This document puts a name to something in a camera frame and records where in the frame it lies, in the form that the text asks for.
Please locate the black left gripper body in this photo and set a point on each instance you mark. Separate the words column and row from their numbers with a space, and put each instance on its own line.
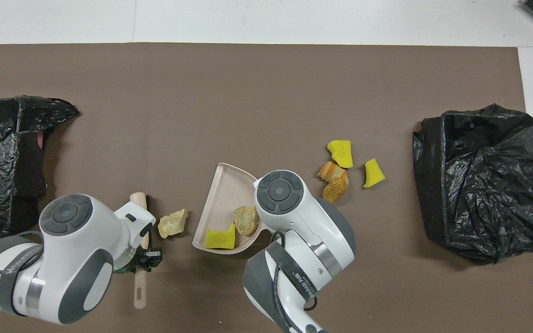
column 138, row 262

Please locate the beige brush black bristles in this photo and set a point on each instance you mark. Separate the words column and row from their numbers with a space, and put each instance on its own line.
column 140, row 291

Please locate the torn bread piece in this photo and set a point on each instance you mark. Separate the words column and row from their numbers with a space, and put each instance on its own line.
column 246, row 220
column 173, row 224

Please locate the yellow sponge block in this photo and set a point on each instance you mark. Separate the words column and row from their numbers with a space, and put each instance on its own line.
column 220, row 238

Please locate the beige plastic dustpan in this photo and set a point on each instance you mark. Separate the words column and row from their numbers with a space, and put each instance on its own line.
column 225, row 194

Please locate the round brown bun piece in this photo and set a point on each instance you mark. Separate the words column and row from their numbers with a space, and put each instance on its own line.
column 336, row 190

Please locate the striped croissant piece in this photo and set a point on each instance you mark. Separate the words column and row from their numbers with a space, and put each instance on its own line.
column 331, row 170

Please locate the yellow green sponge piece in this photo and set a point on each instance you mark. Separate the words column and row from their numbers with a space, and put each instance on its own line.
column 341, row 153

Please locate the small yellow sponge piece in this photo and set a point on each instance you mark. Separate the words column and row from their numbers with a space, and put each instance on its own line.
column 373, row 175

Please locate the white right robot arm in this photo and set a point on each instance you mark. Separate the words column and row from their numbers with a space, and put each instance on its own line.
column 303, row 240

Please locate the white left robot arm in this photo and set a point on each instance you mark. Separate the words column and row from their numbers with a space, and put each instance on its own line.
column 77, row 259

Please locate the brown table mat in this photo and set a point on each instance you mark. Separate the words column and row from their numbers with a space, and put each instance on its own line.
column 266, row 92

